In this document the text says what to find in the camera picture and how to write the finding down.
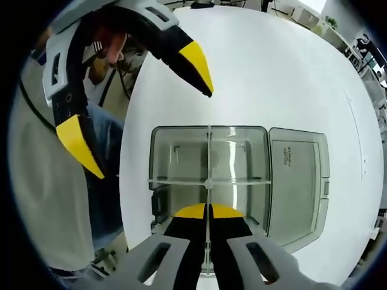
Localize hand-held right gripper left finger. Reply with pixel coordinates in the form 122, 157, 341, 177
111, 203, 209, 290

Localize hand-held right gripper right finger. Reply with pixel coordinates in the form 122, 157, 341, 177
211, 204, 331, 290

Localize clear plastic divider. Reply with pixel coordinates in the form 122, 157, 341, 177
147, 178, 271, 186
199, 124, 216, 276

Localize grey transparent guide fixture box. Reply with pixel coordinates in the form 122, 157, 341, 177
148, 124, 331, 255

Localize person's blue jeans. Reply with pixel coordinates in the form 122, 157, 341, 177
86, 104, 125, 243

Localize operator in grey shirt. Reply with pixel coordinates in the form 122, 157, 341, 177
8, 69, 98, 270

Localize thin black cable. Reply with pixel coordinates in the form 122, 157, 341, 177
19, 84, 59, 129

